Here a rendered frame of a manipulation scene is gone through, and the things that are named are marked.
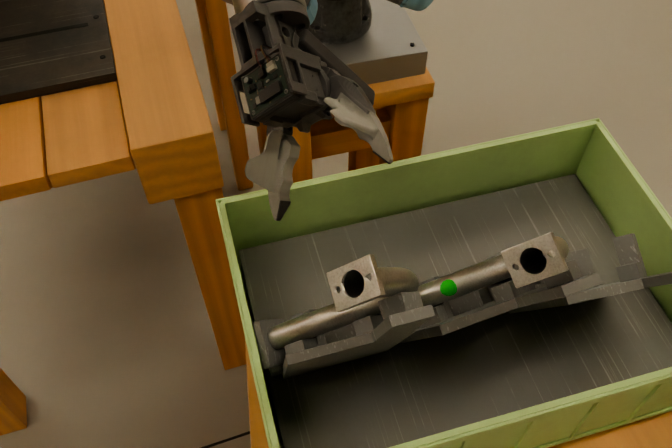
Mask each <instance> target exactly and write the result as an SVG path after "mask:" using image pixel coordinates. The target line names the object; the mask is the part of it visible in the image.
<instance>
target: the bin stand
mask: <svg viewBox="0 0 672 448"><path fill-rule="evenodd" d="M195 3H196V8H197V13H198V19H199V24H200V29H201V34H202V40H203V45H204V50H205V55H206V61H207V66H208V71H209V77H210V82H211V87H212V92H213V98H214V103H215V108H216V113H217V119H218V123H219V127H220V130H221V131H224V130H227V136H228V142H229V147H230V153H231V158H232V164H233V169H234V175H235V180H236V184H237V187H238V190H239V191H240V190H244V189H248V188H252V187H253V182H252V181H250V180H248V179H247V177H246V175H245V166H246V163H247V161H248V160H249V154H248V147H247V140H246V134H245V127H244V124H243V123H242V122H241V118H240V114H239V110H238V106H237V102H236V98H235V94H234V90H233V86H232V82H231V78H230V77H232V76H233V75H235V74H236V66H235V59H234V53H233V46H232V39H231V33H230V26H229V19H228V12H227V6H226V2H225V1H222V0H195Z"/></svg>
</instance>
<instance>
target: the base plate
mask: <svg viewBox="0 0 672 448"><path fill-rule="evenodd" d="M112 81H117V75H116V70H115V64H114V59H113V53H112V47H111V42H110V36H109V31H108V25H107V20H106V14H105V8H104V3H103V0H0V104H5V103H9V102H14V101H19V100H24V99H29V98H34V97H39V96H44V95H49V94H54V93H58V92H63V91H68V90H73V89H78V88H83V87H88V86H93V85H98V84H103V83H108V82H112Z"/></svg>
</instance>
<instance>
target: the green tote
mask: <svg viewBox="0 0 672 448"><path fill-rule="evenodd" d="M572 174H576V176H577V177H578V179H579V181H580V182H581V184H582V185H583V187H584V188H585V190H586V191H587V193H588V194H589V196H590V197H591V199H592V201H593V202H594V204H595V205H596V207H597V208H598V210H599V211H600V213H601V214H602V216H603V218H604V219H605V221H606V222H607V224H608V225H609V227H610V228H611V230H612V231H613V233H614V235H615V236H616V237H618V236H623V235H627V234H631V233H634V234H635V236H636V239H637V242H638V246H639V249H640V252H641V256H642V259H643V262H644V266H645V269H646V272H647V276H651V275H657V274H662V273H667V272H672V218H671V216H670V215H669V214H668V212H667V211H666V210H665V208H664V207H663V205H662V204H661V203H660V201H659V200H658V199H657V197H656V196H655V194H654V193H653V192H652V190H651V189H650V187H649V186H648V185H647V183H646V182H645V181H644V179H643V178H642V176H641V175H640V174H639V172H638V171H637V169H636V168H635V167H634V165H633V164H632V163H631V161H630V160H629V158H628V157H627V156H626V154H625V153H624V152H623V150H622V149H621V147H620V146H619V145H618V143H617V142H616V140H615V139H614V138H613V136H612V135H611V134H610V132H609V131H608V129H607V128H606V127H605V125H604V124H603V122H602V121H601V120H600V118H595V119H591V120H586V121H581V122H577V123H572V124H567V125H563V126H558V127H553V128H548V129H544V130H539V131H534V132H530V133H525V134H520V135H516V136H511V137H506V138H502V139H497V140H492V141H488V142H483V143H478V144H473V145H469V146H464V147H459V148H455V149H450V150H445V151H441V152H436V153H431V154H427V155H422V156H417V157H413V158H408V159H403V160H398V161H394V162H392V163H391V164H388V163H384V164H380V165H375V166H370V167H366V168H361V169H356V170H352V171H347V172H342V173H338V174H333V175H328V176H323V177H319V178H314V179H309V180H305V181H300V182H295V183H293V184H292V186H291V188H290V194H289V196H290V201H291V203H290V206H289V207H288V209H287V211H286V212H285V214H284V216H283V217H282V219H281V221H276V220H274V218H273V215H272V212H271V208H270V204H269V197H268V190H267V189H263V190H258V191H253V192H248V193H244V194H239V195H234V196H230V197H225V198H220V199H216V200H215V201H216V206H217V211H218V215H219V220H220V225H221V229H222V234H223V238H224V243H225V248H226V252H227V257H228V261H229V266H230V271H231V275H232V280H233V285H234V289H235V294H236V298H237V303H238V308H239V312H240V317H241V321H242V326H243V331H244V335H245V340H246V345H247V349H248V354H249V358H250V363H251V368H252V372H253V377H254V382H255V386H256V391H257V395H258V400H259V405H260V409H261V414H262V418H263V423H264V428H265V432H266V437H267V442H268V446H269V448H283V445H282V441H281V436H280V432H279V428H278V423H277V419H276V415H275V410H274V406H273V402H272V397H271V393H270V389H269V384H268V380H267V375H266V371H265V369H263V366H262V362H261V357H260V353H259V349H258V344H257V340H256V336H255V331H254V327H253V322H254V319H253V314H252V310H251V306H250V301H249V297H248V293H247V288H246V284H245V279H244V275H243V271H242V266H241V261H240V256H239V250H241V249H246V248H250V247H255V246H259V245H263V244H268V243H272V242H277V241H281V240H285V239H290V238H294V237H299V236H303V235H307V234H312V233H316V232H321V231H325V230H329V229H334V228H338V227H343V226H347V225H351V224H356V223H360V222H365V221H369V220H374V219H378V218H382V217H387V216H391V215H396V214H400V213H404V212H409V211H413V210H418V209H422V208H426V207H431V206H435V205H440V204H444V203H448V202H453V201H457V200H462V199H466V198H470V197H475V196H479V195H484V194H488V193H492V192H497V191H501V190H506V189H510V188H515V187H519V186H523V185H528V184H532V183H537V182H541V181H545V180H550V179H554V178H559V177H563V176H567V175H572ZM649 289H650V290H651V292H652V293H653V295H654V296H655V298H656V299H657V301H658V303H659V304H660V306H661V307H662V309H663V310H664V312H665V313H666V315H667V316H668V318H669V320H670V321H671V323H672V284H667V285H661V286H655V287H649ZM669 411H672V367H669V368H665V369H662V370H658V371H655V372H651V373H648V374H644V375H641V376H637V377H634V378H630V379H627V380H623V381H620V382H616V383H613V384H609V385H606V386H602V387H599V388H595V389H592V390H588V391H585V392H581V393H578V394H574V395H571V396H567V397H564V398H560V399H557V400H553V401H550V402H546V403H543V404H539V405H536V406H532V407H529V408H525V409H522V410H518V411H515V412H511V413H508V414H504V415H501V416H497V417H494V418H490V419H487V420H483V421H480V422H476V423H473V424H469V425H466V426H462V427H459V428H455V429H452V430H448V431H445V432H441V433H438V434H434V435H431V436H427V437H424V438H420V439H417V440H413V441H410V442H406V443H403V444H399V445H396V446H392V447H389V448H548V447H552V446H555V445H558V444H562V443H565V442H569V441H572V440H575V439H579V438H582V437H585V436H589V435H592V434H595V433H599V432H602V431H605V430H609V429H612V428H615V427H619V426H622V425H626V424H629V423H632V422H636V421H639V420H642V419H646V418H649V417H652V416H656V415H659V414H662V413H666V412H669Z"/></svg>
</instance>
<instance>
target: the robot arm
mask: <svg viewBox="0 0 672 448"><path fill-rule="evenodd" d="M222 1H225V2H227V3H229V4H232V5H233V6H234V10H235V14H234V15H233V16H232V17H231V18H229V21H230V25H231V29H232V33H233V36H234V40H235V44H236V48H237V52H238V56H239V60H240V64H241V70H240V71H239V72H237V73H236V74H235V75H233V76H232V77H230V78H231V82H232V86H233V90H234V94H235V98H236V102H237V106H238V110H239V114H240V118H241V122H242V123H243V124H248V125H252V126H257V127H258V126H260V123H259V122H261V123H263V125H267V131H266V135H267V138H266V142H265V147H264V150H263V152H262V153H261V154H259V155H257V156H255V157H253V158H250V159H249V160H248V161H247V163H246V166H245V175H246V177H247V179H248V180H250V181H252V182H254V183H255V184H257V185H259V186H261V187H263V188H265V189H267V190H268V197H269V204H270V208H271V212H272V215H273V218H274V220H276V221H281V219H282V217H283V216H284V214H285V212H286V211H287V209H288V207H289V206H290V203H291V201H290V196H289V194H290V188H291V186H292V184H293V177H292V172H293V167H294V165H295V163H296V161H297V160H298V158H299V153H300V146H299V144H298V143H297V141H296V140H295V138H294V137H293V136H292V134H293V127H296V128H298V130H299V131H300V132H305V133H309V132H310V128H311V125H313V124H315V123H316V122H318V121H320V120H321V119H327V120H331V119H332V116H331V114H332V115H334V120H335V121H336V122H337V123H338V124H340V125H341V126H344V127H348V128H352V129H354V130H355V132H356V133H357V135H358V137H359V139H361V140H365V141H366V142H368V143H369V144H370V146H371V148H372V150H373V153H375V154H376V155H377V156H379V157H380V158H381V159H382V160H384V161H385V162H386V163H388V164H391V163H392V162H393V155H392V151H391V147H390V144H389V141H388V138H387V135H386V133H385V130H384V128H383V126H382V124H381V122H380V120H379V118H378V117H377V115H376V111H375V109H374V107H373V104H374V98H375V92H374V90H373V89H372V88H370V87H369V86H368V85H367V84H366V83H365V82H364V81H363V80H362V79H361V78H360V77H359V76H357V75H356V74H355V73H354V72H353V71H352V70H351V69H350V68H349V67H348V66H347V65H345V64H344V63H343V62H342V61H341V60H340V59H339V58H338V57H337V56H336V55H335V54H334V53H332V52H331V51H330V50H329V49H328V48H327V47H326V46H325V45H324V44H344V43H349V42H352V41H355V40H357V39H359V38H360V37H362V36H363V35H364V34H366V32H367V31H368V30H369V28H370V26H371V18H372V9H371V5H370V2H369V0H222ZM387 1H390V2H392V3H395V4H397V5H400V7H401V8H403V7H405V8H408V9H411V10H414V11H422V10H424V9H426V8H427V7H428V6H429V5H430V4H431V3H432V2H433V0H387ZM242 76H244V77H242ZM241 77H242V78H241ZM239 91H240V92H243V93H245V97H246V101H247V105H248V109H249V113H250V114H248V113H244V110H243V106H242V103H241V99H240V95H239Z"/></svg>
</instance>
